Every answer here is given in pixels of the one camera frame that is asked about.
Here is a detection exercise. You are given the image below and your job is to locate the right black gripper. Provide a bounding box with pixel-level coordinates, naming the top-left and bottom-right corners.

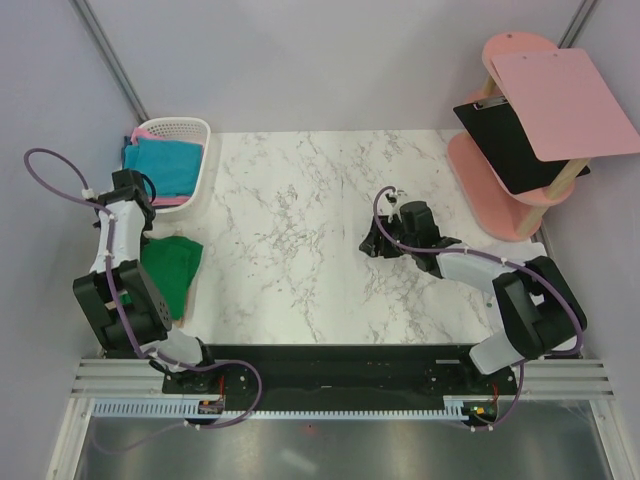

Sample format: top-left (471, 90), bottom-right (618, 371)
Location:
top-left (358, 215), bottom-right (418, 259)

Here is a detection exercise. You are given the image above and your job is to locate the green t shirt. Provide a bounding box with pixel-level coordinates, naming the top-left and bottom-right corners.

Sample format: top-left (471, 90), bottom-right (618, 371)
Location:
top-left (138, 236), bottom-right (203, 322)

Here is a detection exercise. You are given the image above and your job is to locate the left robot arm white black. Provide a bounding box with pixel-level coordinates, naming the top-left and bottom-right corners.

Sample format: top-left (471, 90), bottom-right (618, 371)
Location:
top-left (72, 169), bottom-right (220, 393)

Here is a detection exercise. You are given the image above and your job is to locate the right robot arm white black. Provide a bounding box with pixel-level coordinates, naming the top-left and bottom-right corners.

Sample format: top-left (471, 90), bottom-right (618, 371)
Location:
top-left (359, 201), bottom-right (587, 394)

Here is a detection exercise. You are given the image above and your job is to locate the dark blue folded t shirt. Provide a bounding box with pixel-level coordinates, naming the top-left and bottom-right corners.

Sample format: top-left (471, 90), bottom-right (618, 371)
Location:
top-left (120, 135), bottom-right (132, 163)

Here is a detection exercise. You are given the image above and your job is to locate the teal folded t shirt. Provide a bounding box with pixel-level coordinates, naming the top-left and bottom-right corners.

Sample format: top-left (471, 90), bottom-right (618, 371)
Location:
top-left (122, 137), bottom-right (204, 199)

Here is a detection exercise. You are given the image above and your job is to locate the pink folded t shirt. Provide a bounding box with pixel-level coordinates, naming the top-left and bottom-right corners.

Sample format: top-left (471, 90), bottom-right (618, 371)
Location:
top-left (129, 126), bottom-right (194, 209)

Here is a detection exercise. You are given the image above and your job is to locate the white plastic laundry basket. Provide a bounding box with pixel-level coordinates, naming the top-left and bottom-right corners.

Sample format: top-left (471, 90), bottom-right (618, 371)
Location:
top-left (121, 117), bottom-right (213, 221)

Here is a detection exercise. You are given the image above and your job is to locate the white paper sheet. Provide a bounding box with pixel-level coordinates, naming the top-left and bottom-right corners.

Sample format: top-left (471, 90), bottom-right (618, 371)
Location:
top-left (471, 240), bottom-right (547, 343)

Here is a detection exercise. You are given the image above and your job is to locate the pink wooden side shelf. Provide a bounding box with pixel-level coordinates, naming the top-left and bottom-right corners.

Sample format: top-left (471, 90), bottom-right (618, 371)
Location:
top-left (448, 32), bottom-right (575, 242)

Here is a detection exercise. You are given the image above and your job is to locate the beige folded t shirt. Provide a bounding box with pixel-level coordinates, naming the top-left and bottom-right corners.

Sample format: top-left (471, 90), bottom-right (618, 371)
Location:
top-left (173, 286), bottom-right (197, 328)

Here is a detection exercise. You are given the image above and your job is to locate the black clipboard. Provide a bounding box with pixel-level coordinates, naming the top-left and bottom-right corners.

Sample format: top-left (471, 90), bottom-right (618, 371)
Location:
top-left (453, 96), bottom-right (568, 195)

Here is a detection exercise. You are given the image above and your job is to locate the pink clipboard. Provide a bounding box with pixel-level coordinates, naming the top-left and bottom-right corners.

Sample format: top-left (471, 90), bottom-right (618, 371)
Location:
top-left (492, 48), bottom-right (639, 162)

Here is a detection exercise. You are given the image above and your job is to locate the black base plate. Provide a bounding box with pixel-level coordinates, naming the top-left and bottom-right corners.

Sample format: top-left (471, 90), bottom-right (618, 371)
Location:
top-left (162, 345), bottom-right (516, 411)

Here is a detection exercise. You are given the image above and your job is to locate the aluminium frame rail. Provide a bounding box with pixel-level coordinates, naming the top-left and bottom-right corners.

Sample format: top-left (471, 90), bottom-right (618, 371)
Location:
top-left (71, 359), bottom-right (165, 398)

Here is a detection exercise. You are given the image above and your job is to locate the white slotted cable duct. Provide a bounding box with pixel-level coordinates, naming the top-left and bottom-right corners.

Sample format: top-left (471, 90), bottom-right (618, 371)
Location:
top-left (91, 396), bottom-right (471, 421)

